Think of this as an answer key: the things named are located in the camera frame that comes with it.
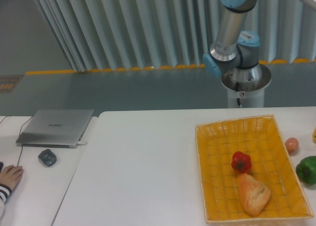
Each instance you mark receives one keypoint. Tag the person's hand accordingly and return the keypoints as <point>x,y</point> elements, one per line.
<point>11,175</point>

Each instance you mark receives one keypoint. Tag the yellow bell pepper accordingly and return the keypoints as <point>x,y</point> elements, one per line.
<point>314,135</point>

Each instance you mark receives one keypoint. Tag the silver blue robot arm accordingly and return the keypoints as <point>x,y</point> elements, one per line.
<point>229,35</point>

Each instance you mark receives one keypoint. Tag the striped sleeve forearm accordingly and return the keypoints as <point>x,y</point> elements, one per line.
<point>5,191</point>

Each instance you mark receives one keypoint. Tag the yellow woven basket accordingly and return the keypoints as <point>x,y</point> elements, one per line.
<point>260,138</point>

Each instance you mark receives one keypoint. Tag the red bell pepper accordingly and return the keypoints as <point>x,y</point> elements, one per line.
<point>241,162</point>

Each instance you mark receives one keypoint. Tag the green bell pepper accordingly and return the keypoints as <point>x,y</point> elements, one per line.
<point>306,170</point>

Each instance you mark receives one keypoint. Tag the dark grey small device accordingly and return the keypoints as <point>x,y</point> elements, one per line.
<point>47,157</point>

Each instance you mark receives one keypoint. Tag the silver laptop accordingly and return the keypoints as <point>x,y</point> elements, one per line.
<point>61,128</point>

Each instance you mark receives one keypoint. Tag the white folding curtain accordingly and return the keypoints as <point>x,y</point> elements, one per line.
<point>113,34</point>

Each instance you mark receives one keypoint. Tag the triangular bread piece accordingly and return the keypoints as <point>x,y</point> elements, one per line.
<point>254,194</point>

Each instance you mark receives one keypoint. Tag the brown egg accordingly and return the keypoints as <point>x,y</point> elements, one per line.
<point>292,145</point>

